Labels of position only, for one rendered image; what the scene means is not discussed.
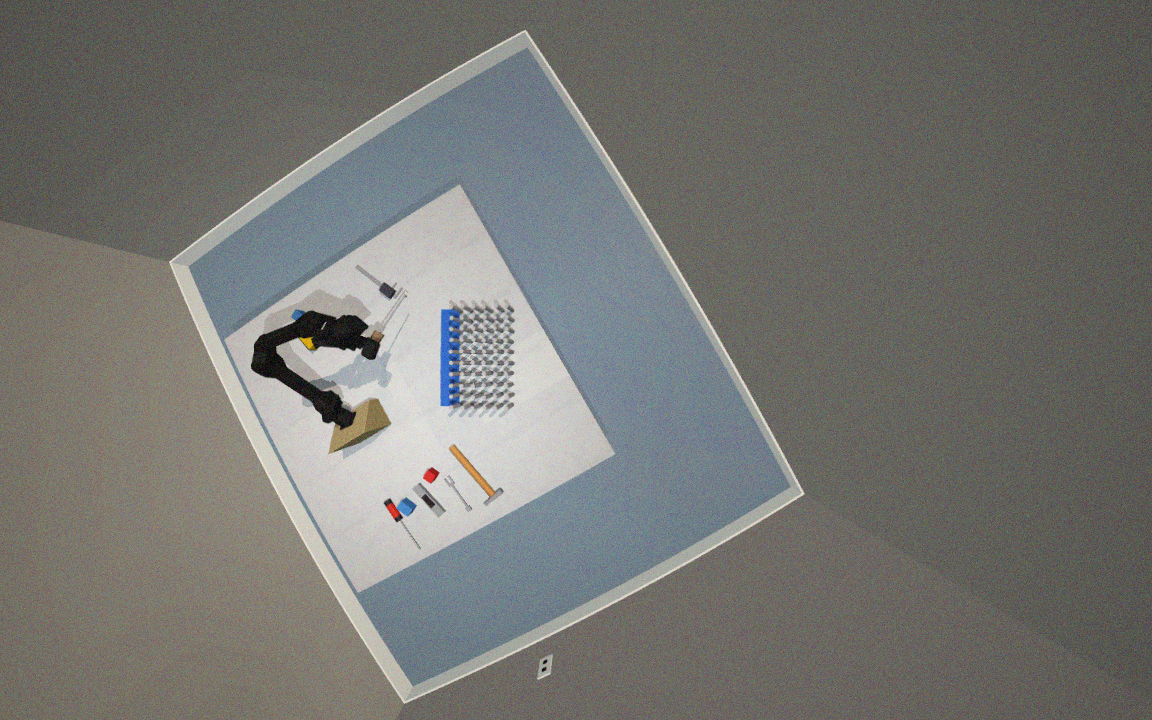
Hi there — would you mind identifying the blue flat strip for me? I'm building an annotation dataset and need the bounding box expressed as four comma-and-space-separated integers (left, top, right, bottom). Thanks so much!
440, 310, 460, 406

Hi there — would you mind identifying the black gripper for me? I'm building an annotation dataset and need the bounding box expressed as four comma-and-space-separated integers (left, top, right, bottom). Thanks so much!
339, 335, 381, 361

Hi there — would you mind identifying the wooden-handled hammer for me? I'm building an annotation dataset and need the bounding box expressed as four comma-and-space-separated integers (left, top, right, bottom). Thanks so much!
450, 445, 503, 505

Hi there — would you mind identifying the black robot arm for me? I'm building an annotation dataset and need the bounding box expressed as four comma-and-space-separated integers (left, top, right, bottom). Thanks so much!
251, 310, 369, 430

